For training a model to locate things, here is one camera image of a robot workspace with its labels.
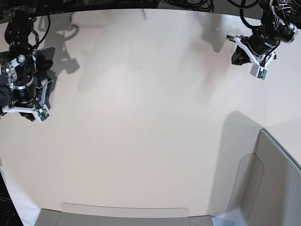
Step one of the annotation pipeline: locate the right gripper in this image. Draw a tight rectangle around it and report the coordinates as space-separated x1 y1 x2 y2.
9 84 47 118

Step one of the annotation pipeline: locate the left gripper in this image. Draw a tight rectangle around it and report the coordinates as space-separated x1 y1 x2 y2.
231 33 279 65

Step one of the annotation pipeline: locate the dark blue t-shirt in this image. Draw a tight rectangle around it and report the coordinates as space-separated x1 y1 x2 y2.
0 47 56 109

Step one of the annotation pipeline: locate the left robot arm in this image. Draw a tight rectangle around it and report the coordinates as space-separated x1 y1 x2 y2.
231 0 298 66

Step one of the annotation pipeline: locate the grey chair bottom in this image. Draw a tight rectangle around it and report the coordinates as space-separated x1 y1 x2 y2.
35 203 213 226

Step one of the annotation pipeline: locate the grey chair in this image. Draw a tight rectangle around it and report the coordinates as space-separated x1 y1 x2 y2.
225 129 301 226
35 203 213 226

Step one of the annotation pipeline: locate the grey chair right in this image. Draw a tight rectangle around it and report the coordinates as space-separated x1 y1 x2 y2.
225 129 301 226

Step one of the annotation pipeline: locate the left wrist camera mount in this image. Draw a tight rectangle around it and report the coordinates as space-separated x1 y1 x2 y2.
227 35 277 80

